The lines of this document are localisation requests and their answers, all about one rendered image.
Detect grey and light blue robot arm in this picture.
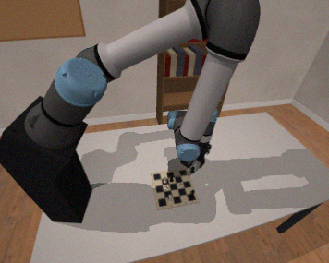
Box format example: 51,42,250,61
24,0,261,168

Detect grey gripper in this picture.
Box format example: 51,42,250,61
194,142,212,172

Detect black and cream chessboard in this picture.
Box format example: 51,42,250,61
151,168,200,210

